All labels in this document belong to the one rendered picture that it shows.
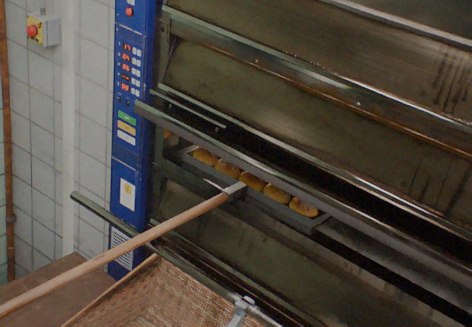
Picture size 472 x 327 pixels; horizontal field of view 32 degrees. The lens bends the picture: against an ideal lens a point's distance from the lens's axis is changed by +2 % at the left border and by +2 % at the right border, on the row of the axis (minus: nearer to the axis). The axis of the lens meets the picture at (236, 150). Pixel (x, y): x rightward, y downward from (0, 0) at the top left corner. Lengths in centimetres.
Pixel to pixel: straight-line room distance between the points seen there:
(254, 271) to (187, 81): 65
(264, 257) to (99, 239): 87
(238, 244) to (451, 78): 98
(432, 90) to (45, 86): 166
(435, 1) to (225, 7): 66
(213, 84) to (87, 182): 86
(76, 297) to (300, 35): 140
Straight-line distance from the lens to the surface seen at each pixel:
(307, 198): 222
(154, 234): 238
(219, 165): 272
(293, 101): 237
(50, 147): 334
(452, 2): 203
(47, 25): 304
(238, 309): 221
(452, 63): 207
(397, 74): 212
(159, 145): 282
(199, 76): 258
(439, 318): 233
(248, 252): 268
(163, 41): 267
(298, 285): 258
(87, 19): 294
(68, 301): 314
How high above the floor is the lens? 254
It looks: 28 degrees down
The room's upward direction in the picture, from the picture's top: 6 degrees clockwise
